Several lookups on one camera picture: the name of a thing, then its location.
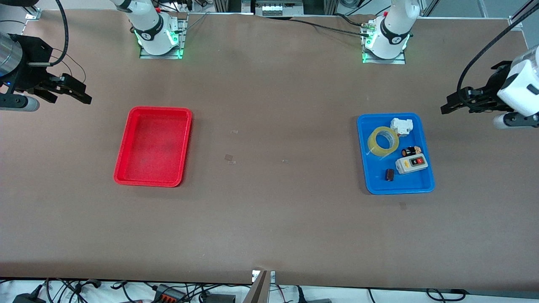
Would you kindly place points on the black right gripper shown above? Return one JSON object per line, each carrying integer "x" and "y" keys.
{"x": 30, "y": 63}

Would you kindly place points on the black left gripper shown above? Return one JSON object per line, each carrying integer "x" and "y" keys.
{"x": 492, "y": 85}

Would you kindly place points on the clear yellowish tape roll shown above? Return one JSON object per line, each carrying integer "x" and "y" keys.
{"x": 372, "y": 145}

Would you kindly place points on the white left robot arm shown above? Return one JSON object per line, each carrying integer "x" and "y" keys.
{"x": 391, "y": 25}

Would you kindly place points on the large square tape patch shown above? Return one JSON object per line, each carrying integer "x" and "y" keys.
{"x": 229, "y": 158}

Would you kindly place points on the white circuit breaker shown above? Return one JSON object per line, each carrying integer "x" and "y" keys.
{"x": 401, "y": 126}

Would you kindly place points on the red plastic tray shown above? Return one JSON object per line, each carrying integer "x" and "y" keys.
{"x": 151, "y": 147}

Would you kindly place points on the diagonal aluminium strut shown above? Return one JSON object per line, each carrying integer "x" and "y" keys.
{"x": 524, "y": 9}

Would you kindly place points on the small dark capacitor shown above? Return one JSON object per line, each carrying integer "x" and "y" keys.
{"x": 390, "y": 175}

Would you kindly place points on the blue plastic tray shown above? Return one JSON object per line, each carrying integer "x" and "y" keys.
{"x": 379, "y": 176}

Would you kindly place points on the white power strip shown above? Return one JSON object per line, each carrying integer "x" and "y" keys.
{"x": 273, "y": 8}

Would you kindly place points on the orange black power adapter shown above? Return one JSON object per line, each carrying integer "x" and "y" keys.
{"x": 168, "y": 294}

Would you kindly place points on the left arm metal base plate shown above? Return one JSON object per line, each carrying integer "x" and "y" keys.
{"x": 400, "y": 61}

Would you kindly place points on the grey on-off switch box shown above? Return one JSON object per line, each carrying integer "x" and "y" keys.
{"x": 412, "y": 164}

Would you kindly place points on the metal table corner bracket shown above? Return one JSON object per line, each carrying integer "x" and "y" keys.
{"x": 516, "y": 23}
{"x": 33, "y": 14}

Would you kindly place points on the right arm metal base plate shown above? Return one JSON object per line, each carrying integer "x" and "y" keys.
{"x": 182, "y": 38}

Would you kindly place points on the aluminium frame structure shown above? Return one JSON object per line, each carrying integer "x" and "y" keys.
{"x": 320, "y": 6}

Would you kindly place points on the aluminium profile post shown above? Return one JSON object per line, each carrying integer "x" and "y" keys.
{"x": 261, "y": 290}

